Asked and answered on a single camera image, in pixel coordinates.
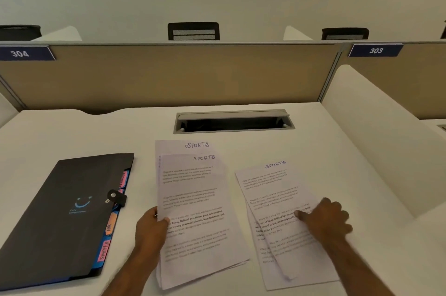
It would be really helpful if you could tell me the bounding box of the printed white paper sheet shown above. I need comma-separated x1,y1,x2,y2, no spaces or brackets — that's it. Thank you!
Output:
158,154,251,290
245,198,341,291
235,160,334,280
155,140,217,216

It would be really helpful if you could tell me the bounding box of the person's right forearm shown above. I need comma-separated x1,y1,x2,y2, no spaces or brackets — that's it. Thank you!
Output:
320,236,396,296

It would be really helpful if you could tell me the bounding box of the person's left forearm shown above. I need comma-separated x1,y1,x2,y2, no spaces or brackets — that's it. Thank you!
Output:
100,250,164,296

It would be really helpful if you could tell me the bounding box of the grey desk cable box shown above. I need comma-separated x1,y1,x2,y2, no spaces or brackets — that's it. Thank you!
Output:
174,109,295,135

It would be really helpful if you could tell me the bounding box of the blue number label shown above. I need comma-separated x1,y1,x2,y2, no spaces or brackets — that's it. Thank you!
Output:
348,43,404,58
0,46,56,61

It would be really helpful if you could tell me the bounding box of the black expanding file folder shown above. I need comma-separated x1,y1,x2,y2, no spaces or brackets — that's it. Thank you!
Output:
0,153,135,292

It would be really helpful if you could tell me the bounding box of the beige desk partition panel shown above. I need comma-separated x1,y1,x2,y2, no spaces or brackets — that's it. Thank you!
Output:
0,41,344,115
336,40,446,120

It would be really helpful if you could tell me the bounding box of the white side divider panel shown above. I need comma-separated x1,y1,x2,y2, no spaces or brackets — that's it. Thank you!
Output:
321,64,446,220
0,91,20,129
31,26,83,42
282,25,314,41

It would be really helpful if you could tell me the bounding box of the person's left hand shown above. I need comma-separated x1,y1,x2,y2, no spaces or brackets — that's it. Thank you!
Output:
135,206,171,260

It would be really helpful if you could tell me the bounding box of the person's right hand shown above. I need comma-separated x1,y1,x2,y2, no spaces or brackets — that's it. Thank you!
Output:
294,197,353,248

